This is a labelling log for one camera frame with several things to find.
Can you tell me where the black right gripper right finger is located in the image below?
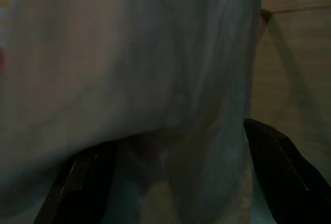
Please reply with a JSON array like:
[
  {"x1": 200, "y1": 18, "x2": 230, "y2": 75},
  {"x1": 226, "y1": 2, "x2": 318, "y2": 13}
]
[{"x1": 243, "y1": 118, "x2": 331, "y2": 224}]

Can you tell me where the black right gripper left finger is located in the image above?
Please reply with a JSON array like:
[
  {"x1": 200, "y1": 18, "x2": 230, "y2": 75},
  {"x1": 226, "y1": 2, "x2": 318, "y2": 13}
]
[{"x1": 33, "y1": 141, "x2": 119, "y2": 224}]

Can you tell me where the pink printed pillow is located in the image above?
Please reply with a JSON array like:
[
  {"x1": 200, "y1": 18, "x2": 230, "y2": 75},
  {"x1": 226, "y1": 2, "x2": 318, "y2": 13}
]
[{"x1": 0, "y1": 0, "x2": 267, "y2": 224}]

